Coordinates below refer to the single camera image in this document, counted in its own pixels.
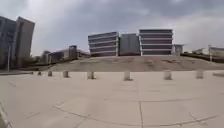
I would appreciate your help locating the wide stepped concrete slope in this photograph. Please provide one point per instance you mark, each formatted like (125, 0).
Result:
(133, 64)

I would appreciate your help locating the pole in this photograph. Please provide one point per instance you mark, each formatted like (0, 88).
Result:
(9, 60)

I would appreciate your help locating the large curved grey building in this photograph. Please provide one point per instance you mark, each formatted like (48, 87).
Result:
(23, 40)

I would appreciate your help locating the building with striped floors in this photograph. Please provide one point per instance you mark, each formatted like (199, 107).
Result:
(150, 41)

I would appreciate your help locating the row of concrete bollards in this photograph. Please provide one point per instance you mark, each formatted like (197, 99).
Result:
(127, 76)

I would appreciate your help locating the low dark building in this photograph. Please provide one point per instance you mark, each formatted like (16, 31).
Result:
(66, 54)

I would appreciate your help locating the low pale building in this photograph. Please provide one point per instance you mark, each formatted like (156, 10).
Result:
(215, 51)

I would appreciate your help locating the pale concrete slab plaza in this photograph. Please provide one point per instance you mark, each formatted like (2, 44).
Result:
(110, 100)

